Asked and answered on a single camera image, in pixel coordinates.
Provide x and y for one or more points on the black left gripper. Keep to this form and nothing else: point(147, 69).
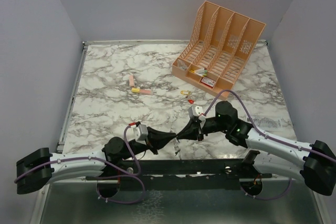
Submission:
point(156, 139)

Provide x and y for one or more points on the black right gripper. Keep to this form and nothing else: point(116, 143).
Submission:
point(190, 131)

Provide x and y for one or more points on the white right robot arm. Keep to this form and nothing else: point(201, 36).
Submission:
point(314, 164)

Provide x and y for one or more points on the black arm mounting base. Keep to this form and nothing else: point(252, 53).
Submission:
point(197, 174)

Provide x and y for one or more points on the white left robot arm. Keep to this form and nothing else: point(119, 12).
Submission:
point(118, 157)

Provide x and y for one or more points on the red white small box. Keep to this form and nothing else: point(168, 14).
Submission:
point(208, 82)

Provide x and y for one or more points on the yellow capped pink tube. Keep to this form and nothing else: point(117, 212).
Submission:
point(141, 91)

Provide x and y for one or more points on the coloured markers in organizer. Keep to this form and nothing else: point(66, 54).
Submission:
point(202, 72)

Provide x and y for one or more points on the pink eraser stick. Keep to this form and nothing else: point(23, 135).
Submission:
point(131, 81)

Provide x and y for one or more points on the clear plastic bag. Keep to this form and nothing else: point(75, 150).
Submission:
point(182, 65)

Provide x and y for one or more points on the white paper label card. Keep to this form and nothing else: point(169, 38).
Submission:
point(267, 123)

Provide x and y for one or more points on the peach plastic file organizer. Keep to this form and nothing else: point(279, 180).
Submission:
point(222, 41)

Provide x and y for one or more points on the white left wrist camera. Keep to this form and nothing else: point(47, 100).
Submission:
point(140, 132)

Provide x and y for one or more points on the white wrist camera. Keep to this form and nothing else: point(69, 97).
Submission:
point(196, 114)
point(140, 132)

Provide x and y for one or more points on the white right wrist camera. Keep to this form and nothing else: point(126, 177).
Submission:
point(196, 114)

